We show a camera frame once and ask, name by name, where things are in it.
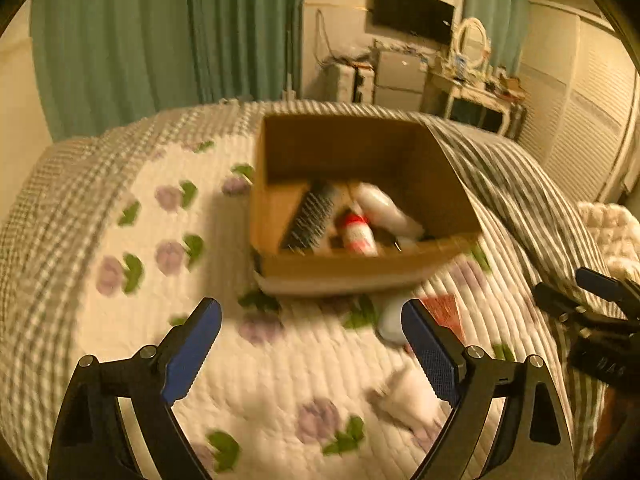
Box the red packet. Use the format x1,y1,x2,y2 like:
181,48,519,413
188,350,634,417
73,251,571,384
420,294,465,337

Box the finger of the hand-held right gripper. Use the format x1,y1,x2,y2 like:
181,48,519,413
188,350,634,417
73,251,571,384
532,282,640,335
575,267,640,318

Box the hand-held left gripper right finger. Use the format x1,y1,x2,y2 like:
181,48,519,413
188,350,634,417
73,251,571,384
401,299,573,480

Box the white plastic bottle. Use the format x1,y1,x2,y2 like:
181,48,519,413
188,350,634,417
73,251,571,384
354,182,427,242

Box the red and white bottle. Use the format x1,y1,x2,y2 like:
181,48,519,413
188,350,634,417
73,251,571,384
334,211,379,258

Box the wall-mounted black television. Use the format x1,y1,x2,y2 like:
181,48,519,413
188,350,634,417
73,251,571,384
374,0,456,46

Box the white knitted blanket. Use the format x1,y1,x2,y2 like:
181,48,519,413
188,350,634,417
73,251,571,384
575,201,640,281

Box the small white container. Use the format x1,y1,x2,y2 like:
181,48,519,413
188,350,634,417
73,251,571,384
376,294,417,345

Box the white dressing table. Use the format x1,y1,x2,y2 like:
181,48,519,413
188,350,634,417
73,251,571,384
425,67,527,136

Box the narrow green curtain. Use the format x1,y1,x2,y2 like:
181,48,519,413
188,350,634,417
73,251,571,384
462,0,531,76

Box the oval vanity mirror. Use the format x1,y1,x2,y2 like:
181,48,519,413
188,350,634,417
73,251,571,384
451,16,490,72

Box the white cabinet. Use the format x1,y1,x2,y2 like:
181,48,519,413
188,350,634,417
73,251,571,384
334,62,376,103

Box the brown cardboard box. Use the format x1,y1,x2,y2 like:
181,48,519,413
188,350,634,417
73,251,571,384
249,112,484,297

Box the floral quilted bedspread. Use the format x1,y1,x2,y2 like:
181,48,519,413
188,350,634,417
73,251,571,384
75,102,506,480

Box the black hair brush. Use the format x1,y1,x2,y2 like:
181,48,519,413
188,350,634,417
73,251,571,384
279,182,337,254

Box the white louvered wardrobe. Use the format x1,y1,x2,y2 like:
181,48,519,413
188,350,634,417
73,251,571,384
517,0,640,206

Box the small grey refrigerator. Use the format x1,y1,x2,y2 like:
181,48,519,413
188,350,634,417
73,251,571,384
372,49,430,109

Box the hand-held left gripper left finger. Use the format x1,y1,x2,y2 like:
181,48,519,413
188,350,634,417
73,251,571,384
47,297,222,480

